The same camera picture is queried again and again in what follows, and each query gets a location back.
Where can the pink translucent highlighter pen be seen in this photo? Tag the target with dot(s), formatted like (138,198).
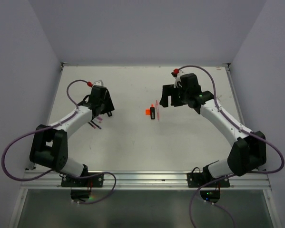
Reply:
(157,109)

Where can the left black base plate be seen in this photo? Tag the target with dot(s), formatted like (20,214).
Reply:
(86,180)

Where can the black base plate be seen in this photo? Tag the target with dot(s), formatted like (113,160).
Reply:
(86,180)
(195,180)

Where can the dark pen with purple tip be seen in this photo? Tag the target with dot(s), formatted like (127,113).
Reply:
(96,125)

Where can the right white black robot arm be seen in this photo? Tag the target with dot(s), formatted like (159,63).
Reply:
(248,150)

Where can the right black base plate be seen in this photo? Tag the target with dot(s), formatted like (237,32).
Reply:
(195,180)

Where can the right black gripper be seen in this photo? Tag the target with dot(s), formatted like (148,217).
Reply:
(168,90)

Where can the black orange highlighter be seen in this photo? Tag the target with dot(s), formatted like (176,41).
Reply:
(152,112)

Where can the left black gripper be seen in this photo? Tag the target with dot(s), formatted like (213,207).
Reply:
(109,106)

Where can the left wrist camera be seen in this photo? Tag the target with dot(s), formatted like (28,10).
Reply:
(98,83)

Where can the aluminium mounting rail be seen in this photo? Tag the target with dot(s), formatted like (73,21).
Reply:
(155,180)

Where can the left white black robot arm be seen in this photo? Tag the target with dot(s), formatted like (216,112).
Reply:
(50,143)

